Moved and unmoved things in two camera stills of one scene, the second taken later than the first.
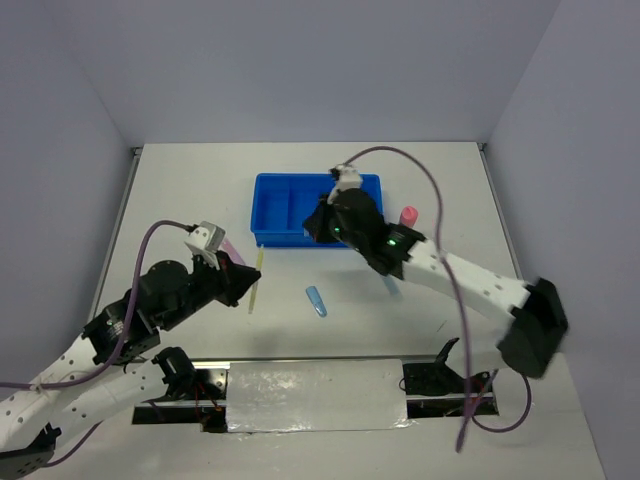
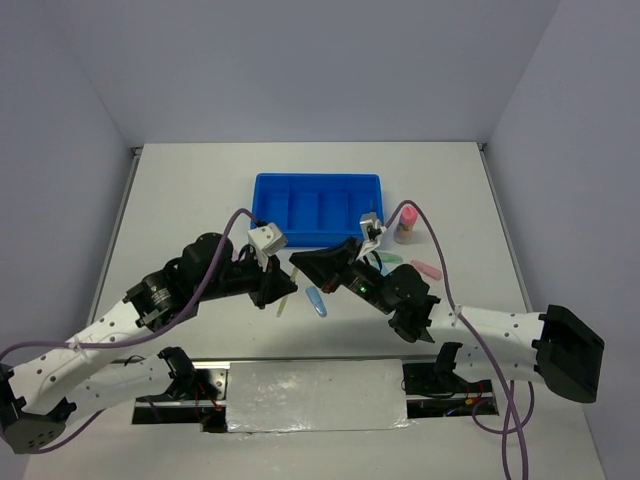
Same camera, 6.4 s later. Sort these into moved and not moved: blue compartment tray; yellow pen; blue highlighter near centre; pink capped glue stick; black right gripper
Moved: black right gripper; yellow pen
Not moved: blue compartment tray; pink capped glue stick; blue highlighter near centre
